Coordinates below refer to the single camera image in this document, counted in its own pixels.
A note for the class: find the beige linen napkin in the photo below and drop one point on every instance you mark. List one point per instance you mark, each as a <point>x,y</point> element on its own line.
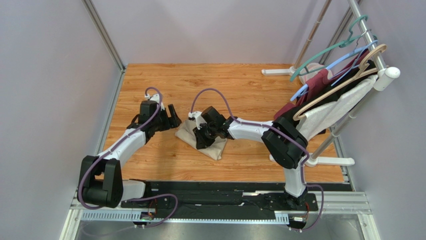
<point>186,134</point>

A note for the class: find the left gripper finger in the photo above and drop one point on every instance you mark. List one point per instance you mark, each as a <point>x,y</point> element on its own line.
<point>172,111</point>
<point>174,122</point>

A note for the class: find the white towel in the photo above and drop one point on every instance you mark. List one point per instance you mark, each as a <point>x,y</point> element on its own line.
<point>324,116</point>

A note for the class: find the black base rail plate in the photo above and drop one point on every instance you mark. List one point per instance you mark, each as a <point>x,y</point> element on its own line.
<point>220,200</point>

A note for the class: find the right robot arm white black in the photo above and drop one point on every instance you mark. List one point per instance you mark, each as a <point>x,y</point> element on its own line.
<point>285,144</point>

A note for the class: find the pink white garment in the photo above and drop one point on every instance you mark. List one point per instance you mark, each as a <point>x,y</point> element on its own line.
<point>309,71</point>

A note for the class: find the aluminium frame rail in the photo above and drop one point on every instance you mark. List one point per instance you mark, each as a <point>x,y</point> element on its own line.
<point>346,215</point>

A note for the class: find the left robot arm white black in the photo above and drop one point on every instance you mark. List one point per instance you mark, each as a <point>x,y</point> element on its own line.
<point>101,182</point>

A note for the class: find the green clothes hanger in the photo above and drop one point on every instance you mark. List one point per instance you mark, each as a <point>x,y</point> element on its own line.
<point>342,44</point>

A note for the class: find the maroon garment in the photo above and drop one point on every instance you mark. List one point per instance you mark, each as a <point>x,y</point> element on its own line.
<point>321,83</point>

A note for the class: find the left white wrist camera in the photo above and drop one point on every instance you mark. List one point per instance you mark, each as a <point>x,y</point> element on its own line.
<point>158,98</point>

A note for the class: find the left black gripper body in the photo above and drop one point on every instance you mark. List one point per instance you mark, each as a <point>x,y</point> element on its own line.
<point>161,120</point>

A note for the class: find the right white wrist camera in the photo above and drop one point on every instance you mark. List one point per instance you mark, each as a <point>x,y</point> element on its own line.
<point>196,117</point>

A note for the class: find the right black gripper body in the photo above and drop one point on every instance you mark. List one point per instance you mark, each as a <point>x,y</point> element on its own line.
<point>206,132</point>

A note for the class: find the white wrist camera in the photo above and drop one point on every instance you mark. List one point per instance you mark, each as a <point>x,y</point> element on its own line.
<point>158,98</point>
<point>196,117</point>

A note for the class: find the black garment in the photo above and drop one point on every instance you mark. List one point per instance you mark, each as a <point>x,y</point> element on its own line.
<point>333,96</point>

